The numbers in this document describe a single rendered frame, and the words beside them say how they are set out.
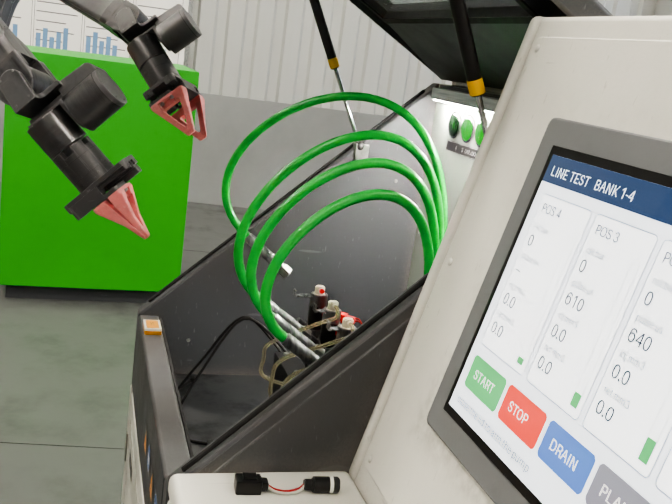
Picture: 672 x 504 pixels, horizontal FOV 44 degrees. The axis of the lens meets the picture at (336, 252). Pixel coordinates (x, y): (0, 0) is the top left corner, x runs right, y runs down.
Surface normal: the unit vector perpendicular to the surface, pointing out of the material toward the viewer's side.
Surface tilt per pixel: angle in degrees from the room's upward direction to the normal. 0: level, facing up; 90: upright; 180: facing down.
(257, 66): 90
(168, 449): 0
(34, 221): 90
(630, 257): 76
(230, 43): 90
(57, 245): 90
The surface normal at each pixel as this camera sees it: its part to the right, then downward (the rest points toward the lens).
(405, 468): -0.89, -0.29
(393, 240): 0.27, 0.25
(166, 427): 0.13, -0.97
